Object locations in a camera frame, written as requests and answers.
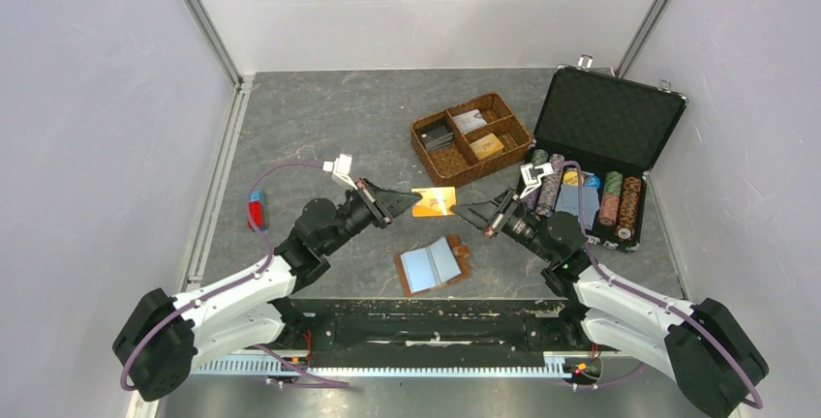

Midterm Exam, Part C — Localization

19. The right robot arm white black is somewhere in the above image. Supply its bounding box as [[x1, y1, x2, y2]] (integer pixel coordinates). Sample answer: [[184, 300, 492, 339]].
[[451, 189, 770, 417]]

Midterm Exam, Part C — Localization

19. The black card stack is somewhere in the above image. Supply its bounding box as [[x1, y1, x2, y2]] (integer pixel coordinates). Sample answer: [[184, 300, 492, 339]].
[[417, 119, 454, 152]]

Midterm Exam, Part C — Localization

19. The white card stack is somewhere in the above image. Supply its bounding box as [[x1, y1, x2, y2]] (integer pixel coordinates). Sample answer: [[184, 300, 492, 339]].
[[452, 109, 488, 134]]

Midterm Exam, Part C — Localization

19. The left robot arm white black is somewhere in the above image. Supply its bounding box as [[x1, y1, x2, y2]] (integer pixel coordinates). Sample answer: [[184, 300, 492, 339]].
[[112, 178, 421, 402]]

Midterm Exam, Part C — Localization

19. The tan card box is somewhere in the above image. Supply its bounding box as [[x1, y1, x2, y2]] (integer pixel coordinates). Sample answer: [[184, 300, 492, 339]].
[[470, 134, 504, 161]]

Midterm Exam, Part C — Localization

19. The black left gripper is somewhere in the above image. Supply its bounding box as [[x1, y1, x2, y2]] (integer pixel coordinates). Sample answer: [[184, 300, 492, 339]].
[[321, 176, 422, 254]]

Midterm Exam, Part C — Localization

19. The blue round dealer chip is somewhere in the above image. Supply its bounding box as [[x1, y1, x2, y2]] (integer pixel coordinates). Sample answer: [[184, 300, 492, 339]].
[[583, 175, 601, 190]]

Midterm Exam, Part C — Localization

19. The woven wicker divided basket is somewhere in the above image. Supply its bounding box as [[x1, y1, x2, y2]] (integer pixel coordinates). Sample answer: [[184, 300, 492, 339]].
[[410, 92, 533, 188]]

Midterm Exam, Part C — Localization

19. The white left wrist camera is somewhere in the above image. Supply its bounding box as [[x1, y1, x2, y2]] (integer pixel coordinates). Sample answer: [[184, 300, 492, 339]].
[[322, 153, 357, 190]]

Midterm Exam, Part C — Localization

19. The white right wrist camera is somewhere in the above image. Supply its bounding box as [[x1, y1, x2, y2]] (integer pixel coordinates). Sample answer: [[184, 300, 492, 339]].
[[519, 163, 554, 199]]

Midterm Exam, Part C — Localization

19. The green pink chip row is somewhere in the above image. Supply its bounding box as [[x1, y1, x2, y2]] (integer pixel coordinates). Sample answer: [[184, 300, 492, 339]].
[[598, 171, 623, 226]]

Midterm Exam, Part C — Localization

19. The brown leather card holder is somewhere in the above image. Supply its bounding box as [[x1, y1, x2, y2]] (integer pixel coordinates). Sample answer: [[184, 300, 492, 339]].
[[394, 234, 471, 297]]

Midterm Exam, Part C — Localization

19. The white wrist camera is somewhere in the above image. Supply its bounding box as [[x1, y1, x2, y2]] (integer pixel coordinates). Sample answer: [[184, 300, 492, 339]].
[[519, 163, 554, 199], [322, 153, 357, 190]]

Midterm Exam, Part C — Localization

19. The yellow dealer button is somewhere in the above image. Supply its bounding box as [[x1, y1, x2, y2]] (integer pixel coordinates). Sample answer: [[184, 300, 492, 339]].
[[562, 169, 586, 186]]

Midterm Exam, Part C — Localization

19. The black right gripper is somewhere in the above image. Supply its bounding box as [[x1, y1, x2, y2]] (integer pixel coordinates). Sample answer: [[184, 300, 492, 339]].
[[450, 187, 555, 262]]

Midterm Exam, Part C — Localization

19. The grey striped chip row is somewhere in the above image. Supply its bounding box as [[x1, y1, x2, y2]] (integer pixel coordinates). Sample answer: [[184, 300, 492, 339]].
[[535, 154, 565, 216]]

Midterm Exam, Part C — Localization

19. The black poker chip case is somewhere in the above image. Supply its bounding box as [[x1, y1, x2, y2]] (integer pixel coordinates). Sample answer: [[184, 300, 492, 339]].
[[526, 66, 688, 253]]

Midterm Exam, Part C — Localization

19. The red blue toy block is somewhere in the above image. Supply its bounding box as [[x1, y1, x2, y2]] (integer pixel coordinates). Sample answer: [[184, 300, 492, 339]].
[[247, 188, 268, 230]]

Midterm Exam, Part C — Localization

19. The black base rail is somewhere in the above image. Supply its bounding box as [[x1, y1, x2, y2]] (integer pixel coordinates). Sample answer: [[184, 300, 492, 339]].
[[266, 298, 593, 368]]

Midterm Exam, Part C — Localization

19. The blue playing card deck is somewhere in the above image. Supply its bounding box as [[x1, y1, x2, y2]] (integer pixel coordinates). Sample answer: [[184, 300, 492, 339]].
[[555, 184, 600, 230]]

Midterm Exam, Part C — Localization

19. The brown poker chip row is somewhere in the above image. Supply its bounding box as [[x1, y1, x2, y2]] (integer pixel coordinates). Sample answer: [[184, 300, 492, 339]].
[[616, 177, 642, 240]]

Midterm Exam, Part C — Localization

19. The gold credit card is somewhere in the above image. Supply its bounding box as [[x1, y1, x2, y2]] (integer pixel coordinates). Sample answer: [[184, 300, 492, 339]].
[[411, 187, 457, 218]]

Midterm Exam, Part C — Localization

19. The purple green chip row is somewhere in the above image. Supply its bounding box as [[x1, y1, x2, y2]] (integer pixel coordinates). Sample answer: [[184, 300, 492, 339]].
[[522, 149, 549, 210]]

